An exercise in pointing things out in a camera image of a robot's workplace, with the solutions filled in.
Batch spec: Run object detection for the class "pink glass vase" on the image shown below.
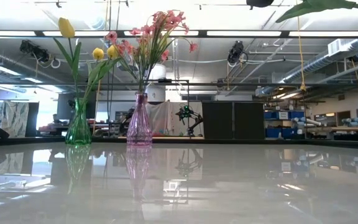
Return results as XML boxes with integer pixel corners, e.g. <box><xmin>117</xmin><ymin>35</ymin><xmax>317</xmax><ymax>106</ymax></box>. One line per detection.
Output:
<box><xmin>126</xmin><ymin>92</ymin><xmax>154</xmax><ymax>147</ymax></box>

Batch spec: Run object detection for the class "green glass vase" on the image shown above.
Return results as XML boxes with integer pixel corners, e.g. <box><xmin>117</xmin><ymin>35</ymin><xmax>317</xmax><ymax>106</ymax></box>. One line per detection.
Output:
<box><xmin>65</xmin><ymin>98</ymin><xmax>93</xmax><ymax>146</ymax></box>

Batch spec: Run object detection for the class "black partition panel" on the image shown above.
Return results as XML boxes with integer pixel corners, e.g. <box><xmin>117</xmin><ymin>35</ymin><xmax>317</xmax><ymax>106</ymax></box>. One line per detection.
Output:
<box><xmin>201</xmin><ymin>101</ymin><xmax>265</xmax><ymax>140</ymax></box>

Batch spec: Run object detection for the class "white cylindrical tank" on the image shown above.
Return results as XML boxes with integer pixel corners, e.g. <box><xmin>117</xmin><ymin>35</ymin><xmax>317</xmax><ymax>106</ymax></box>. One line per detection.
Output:
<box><xmin>144</xmin><ymin>63</ymin><xmax>168</xmax><ymax>103</ymax></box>

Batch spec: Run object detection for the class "blue bin shelving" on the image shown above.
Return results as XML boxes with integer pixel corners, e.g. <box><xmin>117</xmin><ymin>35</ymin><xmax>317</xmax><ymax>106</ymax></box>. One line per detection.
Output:
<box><xmin>264</xmin><ymin>110</ymin><xmax>306</xmax><ymax>139</ymax></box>

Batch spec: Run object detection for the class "cluttered background table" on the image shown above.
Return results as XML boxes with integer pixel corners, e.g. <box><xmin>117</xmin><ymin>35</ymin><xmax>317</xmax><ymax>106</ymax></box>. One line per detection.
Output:
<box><xmin>37</xmin><ymin>123</ymin><xmax>77</xmax><ymax>138</ymax></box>

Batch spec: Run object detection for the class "white patterned panel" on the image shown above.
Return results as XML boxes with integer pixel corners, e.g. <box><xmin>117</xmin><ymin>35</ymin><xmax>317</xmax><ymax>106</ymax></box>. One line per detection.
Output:
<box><xmin>0</xmin><ymin>101</ymin><xmax>30</xmax><ymax>138</ymax></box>

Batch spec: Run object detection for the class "wooden workbench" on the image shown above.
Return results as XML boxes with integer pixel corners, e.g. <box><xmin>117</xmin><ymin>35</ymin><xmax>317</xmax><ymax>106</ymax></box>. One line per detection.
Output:
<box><xmin>305</xmin><ymin>126</ymin><xmax>358</xmax><ymax>133</ymax></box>

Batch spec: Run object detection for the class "dark wall panel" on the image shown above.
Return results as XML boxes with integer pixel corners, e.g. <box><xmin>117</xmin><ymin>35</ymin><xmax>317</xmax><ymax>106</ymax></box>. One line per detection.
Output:
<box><xmin>57</xmin><ymin>93</ymin><xmax>98</xmax><ymax>121</ymax></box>

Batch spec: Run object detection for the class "silver ventilation duct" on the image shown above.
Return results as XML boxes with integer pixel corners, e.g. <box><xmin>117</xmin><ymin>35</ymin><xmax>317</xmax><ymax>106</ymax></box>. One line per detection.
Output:
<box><xmin>255</xmin><ymin>37</ymin><xmax>358</xmax><ymax>97</ymax></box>

